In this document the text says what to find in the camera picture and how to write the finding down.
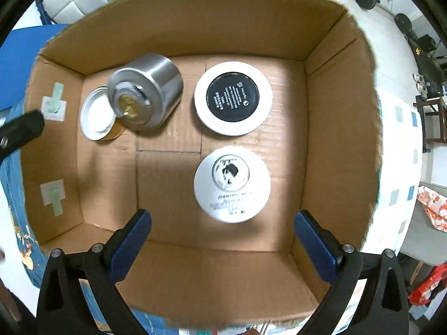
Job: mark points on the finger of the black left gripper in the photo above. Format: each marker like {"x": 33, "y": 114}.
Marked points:
{"x": 20, "y": 131}

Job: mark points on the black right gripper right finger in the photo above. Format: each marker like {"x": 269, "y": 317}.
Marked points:
{"x": 383, "y": 307}

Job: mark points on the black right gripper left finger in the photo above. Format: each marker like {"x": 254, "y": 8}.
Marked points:
{"x": 62, "y": 308}

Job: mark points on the small amber silver-lid jar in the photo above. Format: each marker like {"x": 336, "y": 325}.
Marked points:
{"x": 98, "y": 121}

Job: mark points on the stainless steel canister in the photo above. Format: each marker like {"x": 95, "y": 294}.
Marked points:
{"x": 144, "y": 92}

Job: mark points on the white purifying cream jar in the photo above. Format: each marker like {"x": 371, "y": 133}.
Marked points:
{"x": 232, "y": 184}

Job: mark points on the white jar black lid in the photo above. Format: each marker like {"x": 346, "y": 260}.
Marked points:
{"x": 233, "y": 98}

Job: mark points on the blue striped bedspread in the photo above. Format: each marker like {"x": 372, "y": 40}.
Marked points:
{"x": 26, "y": 280}

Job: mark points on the blue foam mat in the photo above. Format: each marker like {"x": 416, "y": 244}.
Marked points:
{"x": 17, "y": 57}

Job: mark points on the orange floral cloth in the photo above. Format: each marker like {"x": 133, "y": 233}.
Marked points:
{"x": 435, "y": 207}

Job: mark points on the brown wooden chair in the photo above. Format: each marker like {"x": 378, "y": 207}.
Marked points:
{"x": 433, "y": 120}

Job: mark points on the open cardboard box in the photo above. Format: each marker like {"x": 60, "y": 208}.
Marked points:
{"x": 320, "y": 142}

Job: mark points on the barbell on floor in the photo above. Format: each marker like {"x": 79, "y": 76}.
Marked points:
{"x": 401, "y": 20}

